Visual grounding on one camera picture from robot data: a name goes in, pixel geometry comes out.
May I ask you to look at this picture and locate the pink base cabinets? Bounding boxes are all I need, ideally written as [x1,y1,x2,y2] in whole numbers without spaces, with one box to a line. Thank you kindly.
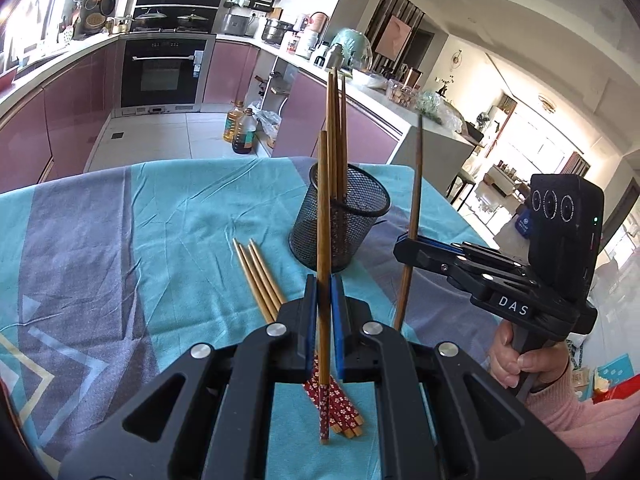
[0,40,126,193]
[202,40,403,166]

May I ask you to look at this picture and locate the steel stock pot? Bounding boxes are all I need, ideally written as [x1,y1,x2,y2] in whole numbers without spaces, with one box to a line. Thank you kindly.
[261,19,293,45]

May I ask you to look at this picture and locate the blue striped tablecloth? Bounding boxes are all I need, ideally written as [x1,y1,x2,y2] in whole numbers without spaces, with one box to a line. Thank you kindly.
[0,156,493,480]

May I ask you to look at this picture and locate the person's right hand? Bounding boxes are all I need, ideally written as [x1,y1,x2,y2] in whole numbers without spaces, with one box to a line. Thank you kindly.
[489,321,571,388]

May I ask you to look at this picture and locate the black mesh utensil holder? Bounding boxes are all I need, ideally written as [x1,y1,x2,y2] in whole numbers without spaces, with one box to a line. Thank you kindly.
[289,162,392,273]

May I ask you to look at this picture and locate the white bowl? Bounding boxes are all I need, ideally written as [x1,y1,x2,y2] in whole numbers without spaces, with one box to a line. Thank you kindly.
[352,69,388,90]

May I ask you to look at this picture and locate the kitchen window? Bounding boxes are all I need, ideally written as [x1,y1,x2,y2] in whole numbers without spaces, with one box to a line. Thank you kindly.
[0,0,71,56]

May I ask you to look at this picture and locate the silver toaster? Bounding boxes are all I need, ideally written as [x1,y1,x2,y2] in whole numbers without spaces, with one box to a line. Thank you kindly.
[220,12,251,37]

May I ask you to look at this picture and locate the person's right forearm pink sleeve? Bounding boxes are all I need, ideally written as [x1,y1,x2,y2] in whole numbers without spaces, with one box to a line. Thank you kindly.
[520,360,640,476]

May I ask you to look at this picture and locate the plastic bag with greens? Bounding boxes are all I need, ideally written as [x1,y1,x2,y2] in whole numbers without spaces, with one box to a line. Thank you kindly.
[415,90,466,133]

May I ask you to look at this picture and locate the clear plastic container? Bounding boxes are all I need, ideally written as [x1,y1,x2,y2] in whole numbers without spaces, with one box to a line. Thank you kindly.
[387,80,418,106]

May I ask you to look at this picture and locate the pink wall picture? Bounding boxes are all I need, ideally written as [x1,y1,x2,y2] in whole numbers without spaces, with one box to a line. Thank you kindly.
[375,15,413,61]

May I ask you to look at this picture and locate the black range hood panel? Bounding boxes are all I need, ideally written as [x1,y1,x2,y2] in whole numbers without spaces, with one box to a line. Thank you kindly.
[134,0,223,16]

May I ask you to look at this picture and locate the dark slatted wall panel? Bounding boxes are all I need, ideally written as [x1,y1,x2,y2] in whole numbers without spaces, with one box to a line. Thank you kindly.
[367,0,426,68]

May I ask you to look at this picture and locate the dark sauce plastic bottle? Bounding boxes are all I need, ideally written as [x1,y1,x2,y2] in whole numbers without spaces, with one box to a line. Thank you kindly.
[231,108,257,155]

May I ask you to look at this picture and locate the white plastic bag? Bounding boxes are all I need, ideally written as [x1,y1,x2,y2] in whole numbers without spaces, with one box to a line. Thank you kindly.
[252,105,281,148]

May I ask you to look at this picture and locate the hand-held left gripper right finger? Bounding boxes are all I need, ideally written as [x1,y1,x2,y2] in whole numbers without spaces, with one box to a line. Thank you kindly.
[330,275,587,480]

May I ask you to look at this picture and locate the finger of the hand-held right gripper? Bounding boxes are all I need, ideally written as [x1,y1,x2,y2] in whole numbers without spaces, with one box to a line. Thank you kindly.
[393,236,532,302]
[414,234,530,275]

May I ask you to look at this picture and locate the teal box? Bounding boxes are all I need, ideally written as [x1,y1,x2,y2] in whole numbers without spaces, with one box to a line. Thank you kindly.
[595,355,636,391]

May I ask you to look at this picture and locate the wooden chopstick red patterned end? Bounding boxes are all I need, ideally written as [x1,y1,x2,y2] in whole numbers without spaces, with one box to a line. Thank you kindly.
[332,72,342,201]
[232,238,346,436]
[392,112,425,332]
[316,131,332,446]
[250,240,365,431]
[240,244,357,437]

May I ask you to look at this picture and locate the black built-in oven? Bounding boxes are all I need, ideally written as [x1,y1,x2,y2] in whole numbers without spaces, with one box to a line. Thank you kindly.
[120,35,208,111]

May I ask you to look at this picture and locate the yellow cooking oil bottle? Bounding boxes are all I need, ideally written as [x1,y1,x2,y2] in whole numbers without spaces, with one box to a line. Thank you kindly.
[223,100,246,143]

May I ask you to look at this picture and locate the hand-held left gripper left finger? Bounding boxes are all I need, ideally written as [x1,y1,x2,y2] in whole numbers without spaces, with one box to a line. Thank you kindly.
[60,274,320,480]

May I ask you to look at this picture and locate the white kitchen countertop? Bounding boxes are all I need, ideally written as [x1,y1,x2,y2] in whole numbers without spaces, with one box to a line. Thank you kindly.
[0,30,476,196]

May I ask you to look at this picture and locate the black pot with glass lid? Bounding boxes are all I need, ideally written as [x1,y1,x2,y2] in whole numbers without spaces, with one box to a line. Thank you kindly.
[132,8,166,31]
[176,10,209,31]

